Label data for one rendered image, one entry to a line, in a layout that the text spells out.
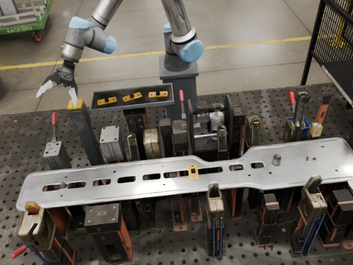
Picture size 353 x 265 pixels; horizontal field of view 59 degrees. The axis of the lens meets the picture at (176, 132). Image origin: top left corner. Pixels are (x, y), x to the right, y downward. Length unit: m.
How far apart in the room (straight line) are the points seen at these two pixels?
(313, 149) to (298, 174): 0.16
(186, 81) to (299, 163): 0.72
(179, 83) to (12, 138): 1.13
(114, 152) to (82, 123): 0.24
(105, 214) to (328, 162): 0.89
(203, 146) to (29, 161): 1.05
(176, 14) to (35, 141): 1.19
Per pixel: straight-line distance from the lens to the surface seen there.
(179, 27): 1.42
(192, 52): 1.47
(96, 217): 1.19
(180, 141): 1.36
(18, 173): 1.96
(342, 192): 1.34
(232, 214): 1.47
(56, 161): 1.44
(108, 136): 1.33
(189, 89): 1.71
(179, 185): 1.24
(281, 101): 2.14
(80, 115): 1.47
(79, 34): 1.30
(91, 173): 1.36
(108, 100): 1.42
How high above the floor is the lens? 1.99
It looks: 43 degrees down
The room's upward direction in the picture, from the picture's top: 6 degrees counter-clockwise
